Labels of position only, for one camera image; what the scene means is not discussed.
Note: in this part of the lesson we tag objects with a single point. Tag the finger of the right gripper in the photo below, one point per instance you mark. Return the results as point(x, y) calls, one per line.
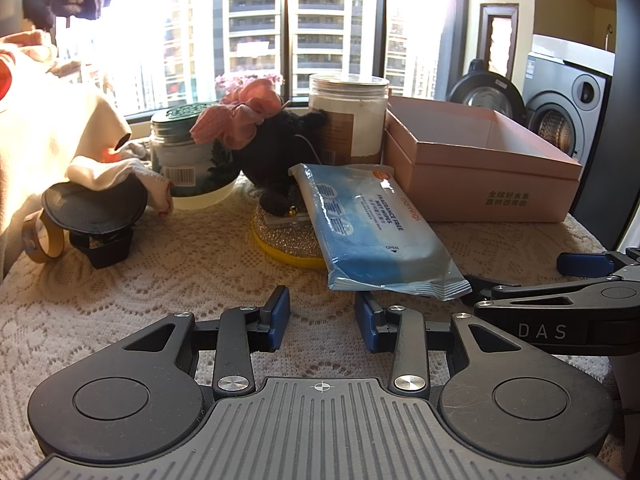
point(484, 289)
point(595, 265)

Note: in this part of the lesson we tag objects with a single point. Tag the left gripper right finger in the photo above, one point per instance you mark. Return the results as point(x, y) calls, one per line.
point(408, 336)

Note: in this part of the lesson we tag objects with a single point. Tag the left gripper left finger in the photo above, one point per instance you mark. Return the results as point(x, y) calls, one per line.
point(236, 335)

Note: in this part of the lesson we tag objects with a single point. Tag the blue wet wipes pack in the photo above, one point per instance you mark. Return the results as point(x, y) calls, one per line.
point(372, 237)

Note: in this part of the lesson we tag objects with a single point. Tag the glittery round yellow pad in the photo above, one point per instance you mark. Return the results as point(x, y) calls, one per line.
point(290, 240)

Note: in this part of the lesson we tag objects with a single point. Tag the pink hair scrunchie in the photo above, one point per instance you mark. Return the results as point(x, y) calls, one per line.
point(235, 119)

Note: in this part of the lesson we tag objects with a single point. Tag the white glove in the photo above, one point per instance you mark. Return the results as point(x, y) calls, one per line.
point(99, 176)

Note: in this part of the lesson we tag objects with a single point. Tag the green lid glass jar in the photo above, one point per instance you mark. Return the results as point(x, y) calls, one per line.
point(201, 175)

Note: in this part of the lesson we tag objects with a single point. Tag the pink cardboard box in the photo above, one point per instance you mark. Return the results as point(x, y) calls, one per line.
point(458, 163)

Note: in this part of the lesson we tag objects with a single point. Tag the grey washing machine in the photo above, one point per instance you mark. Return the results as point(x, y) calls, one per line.
point(563, 98)

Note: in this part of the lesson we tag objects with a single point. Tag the white lace tablecloth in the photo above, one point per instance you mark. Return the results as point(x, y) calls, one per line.
point(205, 261)

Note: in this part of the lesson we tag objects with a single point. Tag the white powder plastic jar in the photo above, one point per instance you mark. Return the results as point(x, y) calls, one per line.
point(355, 108)

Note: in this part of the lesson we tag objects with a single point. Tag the brown tape roll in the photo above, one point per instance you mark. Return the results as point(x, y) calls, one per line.
point(43, 241)

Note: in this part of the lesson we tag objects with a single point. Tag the pink orchid flower pot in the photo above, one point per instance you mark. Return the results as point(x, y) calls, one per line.
point(231, 81)

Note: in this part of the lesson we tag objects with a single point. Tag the dark framed mirror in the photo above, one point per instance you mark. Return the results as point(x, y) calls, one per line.
point(498, 36)

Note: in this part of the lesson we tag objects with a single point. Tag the beige cloth pile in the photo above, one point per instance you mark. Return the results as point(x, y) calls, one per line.
point(45, 123)

